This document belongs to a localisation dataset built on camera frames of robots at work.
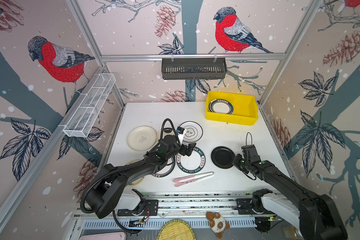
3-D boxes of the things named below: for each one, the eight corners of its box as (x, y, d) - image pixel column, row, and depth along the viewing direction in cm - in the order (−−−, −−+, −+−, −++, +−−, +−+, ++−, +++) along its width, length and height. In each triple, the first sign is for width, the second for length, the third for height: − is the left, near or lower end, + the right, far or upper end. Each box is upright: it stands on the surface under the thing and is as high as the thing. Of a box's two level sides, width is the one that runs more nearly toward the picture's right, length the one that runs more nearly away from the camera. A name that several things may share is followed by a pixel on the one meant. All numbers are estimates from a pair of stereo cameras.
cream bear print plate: (124, 151, 97) (123, 149, 95) (131, 127, 109) (130, 125, 107) (154, 151, 97) (153, 149, 95) (157, 127, 109) (157, 125, 107)
